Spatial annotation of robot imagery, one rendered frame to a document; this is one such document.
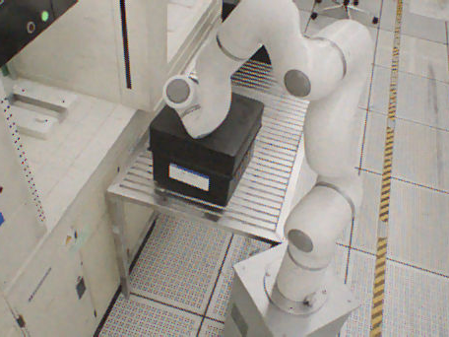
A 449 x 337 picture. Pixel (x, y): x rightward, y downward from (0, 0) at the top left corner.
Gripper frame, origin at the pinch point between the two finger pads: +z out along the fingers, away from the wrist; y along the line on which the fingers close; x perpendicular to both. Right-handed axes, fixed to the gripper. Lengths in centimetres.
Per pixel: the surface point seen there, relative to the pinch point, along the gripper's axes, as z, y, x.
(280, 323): -11, -42, 50
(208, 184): 4.3, -6.8, 22.7
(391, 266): 107, -88, 40
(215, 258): 83, -5, 64
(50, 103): 4, 54, 15
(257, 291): -6, -33, 46
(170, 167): 2.9, 6.6, 21.4
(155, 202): 4.7, 8.2, 34.3
